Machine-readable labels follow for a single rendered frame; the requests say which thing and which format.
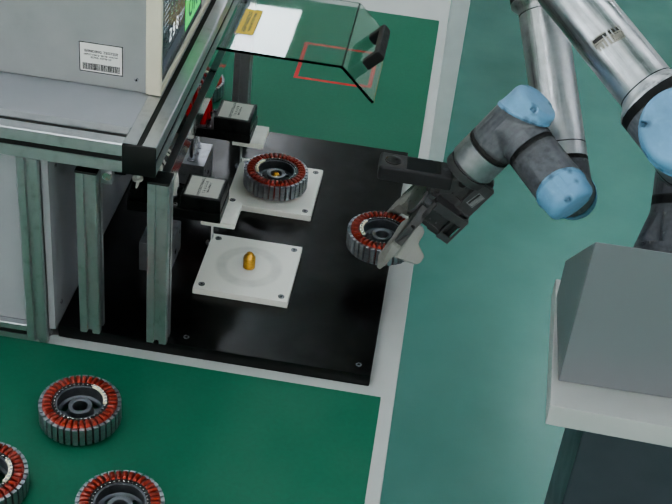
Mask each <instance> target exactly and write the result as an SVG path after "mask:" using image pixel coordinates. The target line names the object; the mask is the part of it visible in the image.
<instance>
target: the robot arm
mask: <svg viewBox="0 0 672 504"><path fill-rule="evenodd" d="M510 5H511V10H512V11H513V12H514V13H516V14H517V15H518V16H519V23H520V30H521V37H522V44H523V51H524V58H525V65H526V72H527V79H528V85H524V84H523V85H519V86H517V87H515V88H514V89H513V90H512V91H511V92H510V93H509V94H508V95H507V96H506V97H505V98H503V99H502V100H500V101H499V102H498V103H497V105H496V106H495V107H494V108H493V109H492V110H491V111H490V112H489V113H488V114H487V115H486V116H485V118H484V119H483V120H482V121H481V122H480V123H479V124H478V125H477V126H476V127H475V128H474V129H473V130H472V131H471V132H470V133H469V134H468V135H467V136H466V137H465V138H464V139H463V140H462V141H461V142H460V143H459V144H458V145H457V146H456V147H455V149H454V151H453V152H452V153H451V154H450V155H449V156H448V157H447V163H445V162H440V161H434V160H428V159H422V158H416V157H410V156H404V155H398V154H392V153H386V152H383V153H381V154H380V158H379V164H378V172H377V177H378V178H379V179H382V180H388V181H394V182H400V183H405V184H411V185H412V186H411V187H410V188H409V189H408V190H406V191H405V192H404V193H403V194H402V196H401V197H400V198H399V199H398V200H397V201H396V202H395V203H394V204H393V205H392V206H391V207H390V208H389V210H388V211H387V212H388V214H389V213H390V212H391V213H394V214H398V215H400V214H404V215H406V216H408V218H407V219H405V220H404V221H402V222H401V223H400V225H399V226H398V228H397V229H396V231H395V233H394V235H393V236H392V237H391V239H390V240H389V241H388V242H387V244H386V245H385V247H384V248H383V249H382V251H381V252H380V253H379V254H378V262H377V268H379V269H381V268H382V267H383V266H385V265H386V264H387V263H388V262H389V261H390V260H391V258H392V257H394V258H397V259H400V260H403V261H406V262H409V263H412V264H419V263H420V262H421V261H422V260H423V258H424V254H423V252H422V250H421V248H420V246H419V241H420V240H421V238H422V237H423V235H424V229H423V227H422V226H421V225H420V224H421V223H422V224H424V225H425V226H427V229H428V230H430V231H431V232H433V233H434V234H436V237H437V238H439V239H440V240H442V241H443V242H444V243H446V244H448V243H449V242H450V241H451V240H452V239H453V238H454V237H455V236H456V235H457V234H458V233H459V232H460V231H461V230H462V229H463V228H464V227H465V226H466V225H467V224H468V222H469V217H470V216H471V215H472V214H473V213H474V212H475V211H476V210H477V209H478V208H479V207H480V206H481V205H482V204H483V203H484V202H485V201H486V200H488V199H489V198H490V197H491V196H492V195H493V194H494V189H493V186H494V182H495V181H494V180H493V179H494V178H495V177H496V176H497V175H498V174H499V173H500V172H501V171H502V170H503V169H504V168H505V167H506V166H507V165H508V164H509V163H510V165H511V166H512V168H513V169H514V170H515V172H516V173H517V174H518V176H519V177H520V178H521V180H522V181H523V182H524V184H525V185H526V186H527V188H528V189H529V190H530V192H531V193H532V195H533V196H534V197H535V199H536V201H537V203H538V205H539V206H540V207H541V208H542V209H544V210H545V211H546V213H547V214H548V215H549V216H550V217H551V218H552V219H555V220H559V219H563V218H564V219H567V220H579V219H582V218H584V217H586V216H587V215H589V214H590V213H591V212H592V210H593V209H594V207H595V205H596V202H597V190H596V186H595V184H594V182H593V181H592V179H591V173H590V166H589V160H588V153H587V147H586V140H585V133H584V126H583V120H582V113H581V106H580V99H579V93H578V86H577V79H576V72H575V66H574V59H573V52H572V45H573V46H574V48H575V49H576V50H577V52H578V53H579V54H580V55H581V57H582V58H583V59H584V60H585V62H586V63H587V64H588V65H589V67H590V68H591V69H592V70H593V72H594V73H595V74H596V75H597V77H598V78H599V79H600V81H601V82H602V83H603V84H604V86H605V87H606V88H607V89H608V91H609V92H610V93H611V94H612V96H613V97H614V98H615V99H616V101H617V102H618V103H619V104H620V106H621V107H622V114H621V120H620V122H621V124H622V126H623V127H624V128H625V129H626V131H627V132H628V133H629V135H630V136H631V137H632V139H633V140H634V141H635V142H636V144H637V145H638V146H639V147H640V149H641V150H642V151H643V153H644V154H645V156H646V157H647V159H648V160H649V161H650V163H651V164H652V165H653V166H654V167H655V169H656V170H655V178H654V185H653V193H652V201H651V208H650V212H649V215H648V217H647V219H646V221H645V223H644V225H643V227H642V229H641V232H640V234H639V236H638V238H637V240H636V242H635V244H634V246H633V248H640V249H646V250H653V251H659V252H666V253H672V69H670V67H669V66H668V65H667V64H666V63H665V61H664V60H663V59H662V58H661V57H660V55H659V54H658V53H657V52H656V50H655V49H654V48H653V47H652V46H651V44H650V43H649V42H648V41H647V39H646V38H645V37H644V36H643V35H642V33H641V32H640V31H639V30H638V29H637V27H636V26H635V25H634V24H633V22H632V21H631V20H630V19H629V18H628V16H627V15H626V14H625V13H624V11H623V10H622V9H621V8H620V7H619V5H618V4H617V3H616V2H615V1H614V0H510ZM571 44H572V45H571ZM458 228H459V229H458ZM457 229H458V230H457ZM456 230H457V231H456ZM454 231H456V232H455V233H454V234H453V235H452V236H451V237H449V236H450V235H451V234H452V233H453V232H454Z"/></svg>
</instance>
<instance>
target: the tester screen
mask: <svg viewBox="0 0 672 504"><path fill-rule="evenodd" d="M200 5H201V3H200V4H199V6H198V8H197V10H196V12H195V14H194V16H193V18H192V19H191V21H190V23H189V25H188V27H187V29H186V31H185V8H186V0H163V54H162V77H163V75H164V73H165V72H166V70H167V68H168V66H169V64H170V62H171V60H172V58H173V56H174V55H175V53H176V51H177V49H178V47H179V45H180V43H181V41H182V39H183V38H184V36H185V34H186V32H187V30H188V28H189V26H190V24H191V22H192V20H193V19H194V17H195V15H196V13H197V11H198V9H199V7H200ZM178 13H179V28H178V30H177V31H176V33H175V35H174V37H173V39H172V41H171V42H170V44H169V29H170V27H171V26H172V24H173V22H174V20H175V18H176V17H177V15H178ZM183 23H184V25H183ZM182 25H183V34H182V36H181V38H180V40H179V42H178V43H177V45H176V47H175V49H174V51H173V53H172V55H171V57H170V58H169V60H168V62H167V64H166V66H165V68H164V70H163V61H164V58H165V56H166V54H167V52H168V50H169V49H170V47H171V45H172V43H173V41H174V39H175V38H176V36H177V34H178V32H179V30H180V28H181V26H182Z"/></svg>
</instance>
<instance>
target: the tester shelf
mask: <svg viewBox="0 0 672 504"><path fill-rule="evenodd" d="M238 1H239V0H210V2H209V4H208V6H207V7H206V9H205V11H204V13H203V15H202V17H201V19H200V21H199V23H198V25H197V27H196V29H195V31H194V33H193V34H192V36H191V38H190V40H189V42H188V44H187V46H186V48H185V50H184V52H183V54H182V56H181V58H180V60H179V62H178V63H177V65H176V67H175V69H174V71H173V73H172V75H171V77H170V79H169V81H168V83H167V85H166V87H165V89H164V91H163V92H162V94H161V96H155V95H149V94H146V93H143V92H136V91H129V90H123V89H116V88H109V87H103V86H96V85H90V84H83V83H76V82H70V81H63V80H56V79H50V78H43V77H36V76H30V75H23V74H16V73H10V72H3V71H0V154H4V155H11V156H17V157H24V158H30V159H37V160H43V161H50V162H56V163H63V164H69V165H76V166H82V167H89V168H95V169H102V170H108V171H115V172H121V173H125V174H131V175H138V176H144V177H151V178H156V175H157V172H158V170H159V168H160V166H161V164H162V162H163V160H164V158H165V156H166V153H167V151H168V149H169V147H170V145H171V143H172V141H173V139H174V137H175V134H176V132H177V130H178V128H179V126H180V124H181V122H182V120H183V117H184V115H185V113H186V111H187V109H188V107H189V105H190V103H191V101H192V98H193V96H194V94H195V92H196V90H197V88H198V86H199V84H200V82H201V79H202V77H203V75H204V73H205V71H206V69H207V67H208V65H209V62H210V60H211V58H212V56H213V54H214V52H215V50H216V48H217V46H218V43H219V41H220V39H221V37H222V35H223V33H224V31H225V29H226V27H227V24H228V22H229V20H230V18H231V16H232V14H233V12H234V10H235V7H236V5H237V3H238Z"/></svg>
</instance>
